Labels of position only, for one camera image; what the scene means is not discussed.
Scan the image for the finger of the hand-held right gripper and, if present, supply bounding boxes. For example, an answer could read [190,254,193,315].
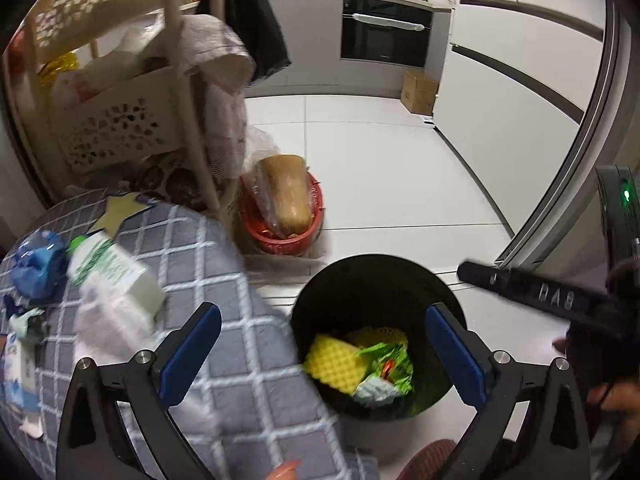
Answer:
[456,259,532,307]

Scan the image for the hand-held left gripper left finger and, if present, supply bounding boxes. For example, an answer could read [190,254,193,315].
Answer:
[56,301,223,480]

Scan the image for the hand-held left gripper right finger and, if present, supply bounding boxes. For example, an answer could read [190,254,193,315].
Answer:
[425,302,593,480]

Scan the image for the yellow foam fruit net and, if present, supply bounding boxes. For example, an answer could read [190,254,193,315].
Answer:
[345,326,408,356]

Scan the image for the yellow ridged sponge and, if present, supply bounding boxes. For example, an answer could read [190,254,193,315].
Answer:
[304,334,371,395]

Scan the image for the black trash bin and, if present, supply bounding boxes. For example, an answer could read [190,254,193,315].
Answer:
[290,254,468,420]

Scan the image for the person's right hand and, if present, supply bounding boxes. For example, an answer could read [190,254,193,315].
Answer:
[585,377,640,433]

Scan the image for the grey checkered star tablecloth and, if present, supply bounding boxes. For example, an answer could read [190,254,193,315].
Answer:
[0,187,381,480]

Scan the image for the small white paper towel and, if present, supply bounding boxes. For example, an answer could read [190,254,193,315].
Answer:
[74,282,158,353]

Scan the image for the white bottle green label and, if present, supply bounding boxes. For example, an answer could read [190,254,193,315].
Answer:
[66,232,166,333]

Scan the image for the red plastic basket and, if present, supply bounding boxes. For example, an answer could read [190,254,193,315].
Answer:
[239,170,325,259]

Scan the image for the pale green crumpled wrapper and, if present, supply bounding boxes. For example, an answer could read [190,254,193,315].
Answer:
[6,307,52,347]

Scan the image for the white blue tissue packet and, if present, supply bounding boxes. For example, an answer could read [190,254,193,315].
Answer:
[0,332,42,439]

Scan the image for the blue plastic bag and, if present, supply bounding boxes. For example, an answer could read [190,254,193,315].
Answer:
[10,230,71,306]

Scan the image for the tan gourd in clear bag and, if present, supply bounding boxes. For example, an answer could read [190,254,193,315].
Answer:
[247,154,314,237]

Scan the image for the white refrigerator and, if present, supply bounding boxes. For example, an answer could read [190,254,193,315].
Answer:
[432,0,621,237]

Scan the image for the cardboard box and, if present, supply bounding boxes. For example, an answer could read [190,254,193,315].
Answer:
[400,70,440,115]

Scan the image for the beige plastic storage rack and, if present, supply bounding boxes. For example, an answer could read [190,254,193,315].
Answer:
[22,0,241,221]

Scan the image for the black built-in oven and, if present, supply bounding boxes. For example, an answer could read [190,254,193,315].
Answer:
[340,0,434,69]

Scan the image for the white plastic bags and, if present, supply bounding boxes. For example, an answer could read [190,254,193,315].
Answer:
[50,25,166,111]

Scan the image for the beige towel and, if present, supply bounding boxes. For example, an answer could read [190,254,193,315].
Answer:
[145,14,256,181]

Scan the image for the white kitchen counter cabinet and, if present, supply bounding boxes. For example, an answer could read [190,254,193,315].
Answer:
[249,0,459,97]

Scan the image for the clear bag of yellow contents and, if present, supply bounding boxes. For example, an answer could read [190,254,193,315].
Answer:
[40,52,82,80]

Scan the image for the black hanging cloth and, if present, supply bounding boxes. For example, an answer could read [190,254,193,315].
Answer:
[224,0,292,86]

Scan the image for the silver sliding door frame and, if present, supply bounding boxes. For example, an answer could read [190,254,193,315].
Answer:
[495,0,640,281]

